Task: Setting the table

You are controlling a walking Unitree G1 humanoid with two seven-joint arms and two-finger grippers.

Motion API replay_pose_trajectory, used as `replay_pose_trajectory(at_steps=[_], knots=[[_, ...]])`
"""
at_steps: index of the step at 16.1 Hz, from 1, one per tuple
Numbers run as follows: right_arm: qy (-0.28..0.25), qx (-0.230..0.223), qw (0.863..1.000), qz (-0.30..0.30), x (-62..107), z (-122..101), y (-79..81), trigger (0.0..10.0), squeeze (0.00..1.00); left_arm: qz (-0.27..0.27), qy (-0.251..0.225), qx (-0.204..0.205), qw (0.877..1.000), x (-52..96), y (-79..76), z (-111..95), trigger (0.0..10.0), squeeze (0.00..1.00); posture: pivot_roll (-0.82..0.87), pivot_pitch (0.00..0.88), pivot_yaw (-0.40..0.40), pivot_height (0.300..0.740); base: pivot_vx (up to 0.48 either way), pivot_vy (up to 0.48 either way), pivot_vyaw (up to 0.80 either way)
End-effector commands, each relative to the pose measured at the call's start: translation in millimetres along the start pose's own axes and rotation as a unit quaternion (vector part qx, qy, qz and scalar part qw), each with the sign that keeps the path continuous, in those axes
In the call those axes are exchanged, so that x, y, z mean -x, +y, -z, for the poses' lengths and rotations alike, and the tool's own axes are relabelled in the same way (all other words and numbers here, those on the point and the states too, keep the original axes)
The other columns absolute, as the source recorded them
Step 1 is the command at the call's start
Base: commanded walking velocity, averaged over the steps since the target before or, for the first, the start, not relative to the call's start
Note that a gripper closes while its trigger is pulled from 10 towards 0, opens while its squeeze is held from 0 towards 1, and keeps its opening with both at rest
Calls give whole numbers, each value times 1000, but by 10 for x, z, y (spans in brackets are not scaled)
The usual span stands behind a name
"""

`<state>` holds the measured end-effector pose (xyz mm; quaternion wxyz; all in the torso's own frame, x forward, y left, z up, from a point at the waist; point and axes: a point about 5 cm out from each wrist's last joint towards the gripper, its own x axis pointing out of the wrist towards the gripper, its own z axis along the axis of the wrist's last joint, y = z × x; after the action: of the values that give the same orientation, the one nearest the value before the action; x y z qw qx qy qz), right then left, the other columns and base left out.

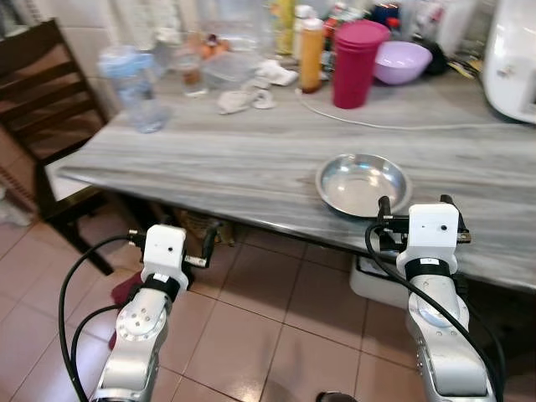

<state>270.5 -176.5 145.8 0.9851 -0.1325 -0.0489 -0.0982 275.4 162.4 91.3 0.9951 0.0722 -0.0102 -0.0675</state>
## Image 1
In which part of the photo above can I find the shallow steel bowl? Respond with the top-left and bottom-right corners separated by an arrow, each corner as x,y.
315,153 -> 414,219

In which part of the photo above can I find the white box under table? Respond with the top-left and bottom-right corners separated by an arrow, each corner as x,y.
348,250 -> 413,309

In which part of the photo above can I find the dark red cloth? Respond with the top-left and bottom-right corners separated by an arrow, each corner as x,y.
107,271 -> 148,329

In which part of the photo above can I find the red plastic tumbler with lid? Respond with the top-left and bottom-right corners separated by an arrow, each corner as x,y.
332,20 -> 392,111

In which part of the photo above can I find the purple plastic bowl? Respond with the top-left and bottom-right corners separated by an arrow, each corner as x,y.
374,40 -> 434,86

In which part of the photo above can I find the crumpled white tissue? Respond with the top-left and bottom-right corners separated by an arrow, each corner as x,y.
217,86 -> 282,116

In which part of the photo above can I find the clear bottle with blue lid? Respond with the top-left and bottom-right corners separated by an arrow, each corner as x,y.
97,45 -> 170,136

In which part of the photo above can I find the white kitchen appliance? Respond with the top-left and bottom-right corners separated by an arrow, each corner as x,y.
482,0 -> 536,126

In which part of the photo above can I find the orange bottle with white cap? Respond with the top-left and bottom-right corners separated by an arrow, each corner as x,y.
298,17 -> 327,95

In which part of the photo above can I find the dark robot foot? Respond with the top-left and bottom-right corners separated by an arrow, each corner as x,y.
316,390 -> 358,402

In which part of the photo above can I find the small glass with brown drink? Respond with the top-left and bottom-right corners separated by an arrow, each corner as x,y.
175,50 -> 208,98

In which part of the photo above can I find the dark wooden chair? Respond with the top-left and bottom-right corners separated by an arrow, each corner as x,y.
0,18 -> 116,277

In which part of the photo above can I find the white folded cloth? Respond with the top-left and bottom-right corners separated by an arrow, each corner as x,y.
255,59 -> 299,87

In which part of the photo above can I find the clear plastic container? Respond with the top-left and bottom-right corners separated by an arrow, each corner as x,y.
203,52 -> 257,92

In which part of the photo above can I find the yellow bottle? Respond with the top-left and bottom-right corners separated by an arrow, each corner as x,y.
272,0 -> 296,56

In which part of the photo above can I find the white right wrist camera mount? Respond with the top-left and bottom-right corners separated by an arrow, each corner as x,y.
405,203 -> 461,262

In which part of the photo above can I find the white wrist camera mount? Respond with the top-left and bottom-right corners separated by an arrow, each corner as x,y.
141,224 -> 190,291
405,203 -> 461,262

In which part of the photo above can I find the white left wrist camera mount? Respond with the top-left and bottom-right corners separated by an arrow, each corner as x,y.
141,224 -> 190,291

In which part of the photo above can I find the long black left arm cable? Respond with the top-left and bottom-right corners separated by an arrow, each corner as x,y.
58,234 -> 145,402

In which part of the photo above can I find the short black left arm cable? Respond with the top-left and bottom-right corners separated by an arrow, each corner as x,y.
70,303 -> 125,401

